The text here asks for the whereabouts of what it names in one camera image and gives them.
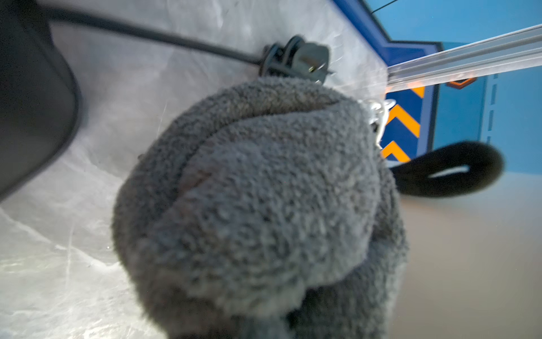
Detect black coffee machine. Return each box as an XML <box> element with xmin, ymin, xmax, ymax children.
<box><xmin>1</xmin><ymin>1</ymin><xmax>82</xmax><ymax>199</ymax></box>

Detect black machine power cable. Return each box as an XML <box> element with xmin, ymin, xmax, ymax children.
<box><xmin>40</xmin><ymin>6</ymin><xmax>333</xmax><ymax>85</ymax></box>

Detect grey wiping cloth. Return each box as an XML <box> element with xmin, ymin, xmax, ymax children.
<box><xmin>111</xmin><ymin>75</ymin><xmax>505</xmax><ymax>339</ymax></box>

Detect white coffee machine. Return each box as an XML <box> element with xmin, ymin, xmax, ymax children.
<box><xmin>390</xmin><ymin>172</ymin><xmax>541</xmax><ymax>338</ymax></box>

